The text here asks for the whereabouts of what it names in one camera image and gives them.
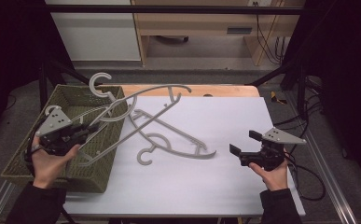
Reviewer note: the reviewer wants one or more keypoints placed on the yellow and black floor object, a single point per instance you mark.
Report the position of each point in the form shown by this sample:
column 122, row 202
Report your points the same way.
column 276, row 98

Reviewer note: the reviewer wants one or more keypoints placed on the person's right hand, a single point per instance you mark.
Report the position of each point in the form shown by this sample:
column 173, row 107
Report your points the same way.
column 274, row 179

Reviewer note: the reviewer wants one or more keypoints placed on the light wooden desk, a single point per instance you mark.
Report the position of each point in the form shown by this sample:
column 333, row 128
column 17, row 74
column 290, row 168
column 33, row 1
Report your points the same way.
column 200, row 23

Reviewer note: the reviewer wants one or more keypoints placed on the white table mat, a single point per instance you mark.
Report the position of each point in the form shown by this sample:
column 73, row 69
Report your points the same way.
column 231, row 118

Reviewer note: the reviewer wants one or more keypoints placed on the black metal frame strut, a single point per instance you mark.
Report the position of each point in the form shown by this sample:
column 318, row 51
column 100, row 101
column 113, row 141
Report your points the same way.
column 60, row 70
column 293, row 70

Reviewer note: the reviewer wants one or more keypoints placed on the olive green perforated basket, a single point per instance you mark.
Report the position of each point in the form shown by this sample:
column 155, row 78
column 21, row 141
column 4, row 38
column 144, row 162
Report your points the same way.
column 85, row 146

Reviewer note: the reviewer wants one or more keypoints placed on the wooden table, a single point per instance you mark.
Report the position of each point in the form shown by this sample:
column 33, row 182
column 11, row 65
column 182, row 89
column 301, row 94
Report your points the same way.
column 224, row 90

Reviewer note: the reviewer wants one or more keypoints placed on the black horizontal frame bar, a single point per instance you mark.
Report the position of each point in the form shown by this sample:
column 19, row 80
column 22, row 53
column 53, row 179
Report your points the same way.
column 169, row 9

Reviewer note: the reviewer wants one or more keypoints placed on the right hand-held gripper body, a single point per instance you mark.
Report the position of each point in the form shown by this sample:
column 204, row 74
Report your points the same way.
column 279, row 137

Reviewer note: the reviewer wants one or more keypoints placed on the person's left hand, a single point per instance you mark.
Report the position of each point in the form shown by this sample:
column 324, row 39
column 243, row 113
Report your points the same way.
column 49, row 168

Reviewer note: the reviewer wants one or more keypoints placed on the white cabinet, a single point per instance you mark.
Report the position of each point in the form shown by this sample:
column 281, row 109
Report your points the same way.
column 97, row 37

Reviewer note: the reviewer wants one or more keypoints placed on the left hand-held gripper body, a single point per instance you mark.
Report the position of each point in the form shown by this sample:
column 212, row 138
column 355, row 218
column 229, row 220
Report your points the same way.
column 55, row 123

